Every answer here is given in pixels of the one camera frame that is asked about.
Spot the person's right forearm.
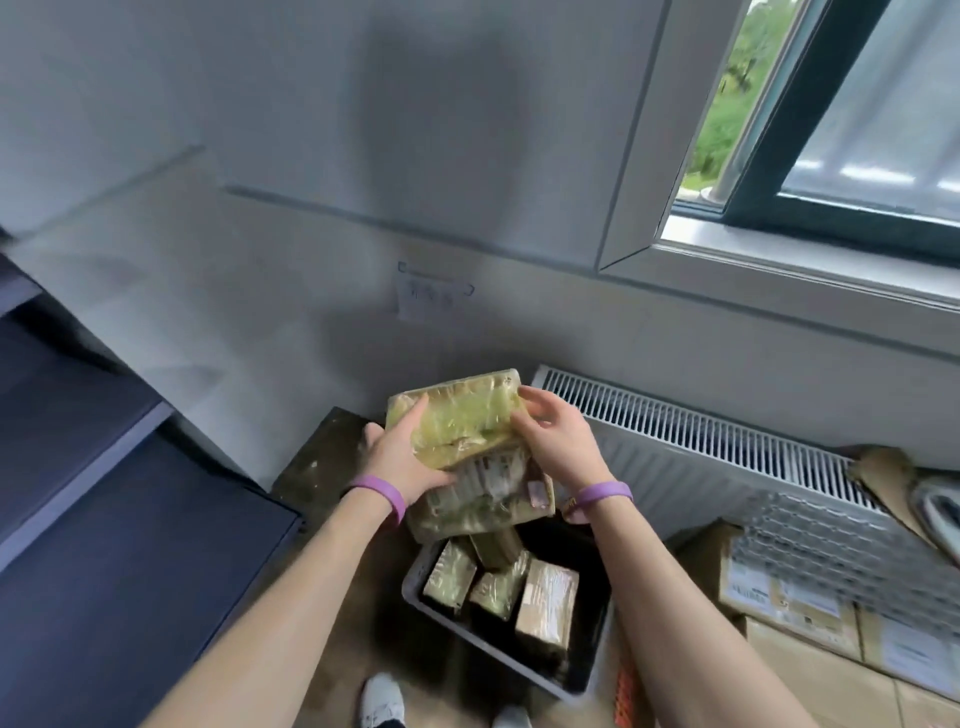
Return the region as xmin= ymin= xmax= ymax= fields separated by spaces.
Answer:
xmin=588 ymin=498 xmax=819 ymax=728

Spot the person's right hand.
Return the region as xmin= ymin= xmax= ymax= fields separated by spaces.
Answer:
xmin=512 ymin=384 xmax=618 ymax=500

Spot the black plastic crate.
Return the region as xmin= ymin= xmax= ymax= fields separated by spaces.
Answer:
xmin=401 ymin=517 xmax=613 ymax=703

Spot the window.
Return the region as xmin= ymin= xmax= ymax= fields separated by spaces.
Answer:
xmin=599 ymin=0 xmax=960 ymax=316

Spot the white radiator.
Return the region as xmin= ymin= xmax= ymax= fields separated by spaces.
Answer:
xmin=530 ymin=365 xmax=960 ymax=601

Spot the purple wristband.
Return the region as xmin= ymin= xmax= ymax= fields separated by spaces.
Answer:
xmin=562 ymin=479 xmax=635 ymax=524
xmin=346 ymin=473 xmax=409 ymax=529

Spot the person's left forearm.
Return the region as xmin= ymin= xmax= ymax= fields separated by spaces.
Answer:
xmin=138 ymin=494 xmax=399 ymax=728

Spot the brown parcel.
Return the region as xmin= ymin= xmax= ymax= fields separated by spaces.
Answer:
xmin=513 ymin=558 xmax=583 ymax=654

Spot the grey metal shelving unit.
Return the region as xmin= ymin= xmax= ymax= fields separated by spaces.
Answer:
xmin=0 ymin=247 xmax=305 ymax=728

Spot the pile of cardboard boxes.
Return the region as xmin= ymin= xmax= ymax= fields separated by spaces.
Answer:
xmin=674 ymin=521 xmax=960 ymax=728

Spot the white paper wall note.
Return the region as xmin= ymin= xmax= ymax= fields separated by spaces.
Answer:
xmin=395 ymin=260 xmax=476 ymax=324

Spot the person's left hand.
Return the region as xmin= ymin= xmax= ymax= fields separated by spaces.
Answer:
xmin=358 ymin=393 xmax=460 ymax=519

